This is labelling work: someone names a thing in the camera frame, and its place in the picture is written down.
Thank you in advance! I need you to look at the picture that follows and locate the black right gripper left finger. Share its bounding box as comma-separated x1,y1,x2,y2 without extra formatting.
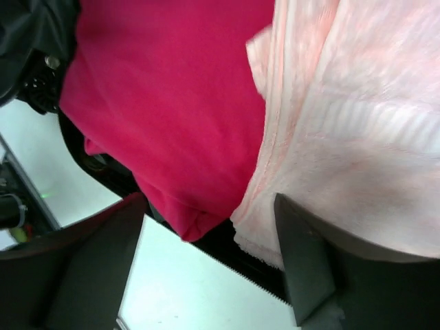
1,193,146,330

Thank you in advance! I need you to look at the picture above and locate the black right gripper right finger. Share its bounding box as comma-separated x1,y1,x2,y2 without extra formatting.
274,194,439,329

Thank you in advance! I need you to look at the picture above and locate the pink towel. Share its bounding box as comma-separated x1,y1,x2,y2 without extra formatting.
230,1,439,268

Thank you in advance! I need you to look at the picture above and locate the magenta garment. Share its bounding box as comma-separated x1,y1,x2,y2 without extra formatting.
60,1,274,242

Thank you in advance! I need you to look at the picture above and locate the black hard-shell suitcase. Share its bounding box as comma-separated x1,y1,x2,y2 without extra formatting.
1,1,287,302

